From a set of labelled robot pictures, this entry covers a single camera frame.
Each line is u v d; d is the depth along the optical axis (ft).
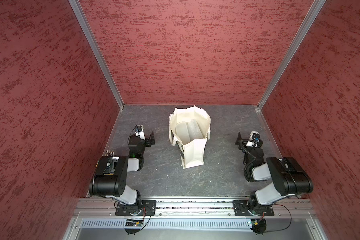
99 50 2.89
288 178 1.48
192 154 2.65
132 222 2.38
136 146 2.27
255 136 2.43
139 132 2.57
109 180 1.47
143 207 2.43
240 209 2.41
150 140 2.80
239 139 2.85
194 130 2.91
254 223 2.33
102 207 2.49
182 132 2.95
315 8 2.34
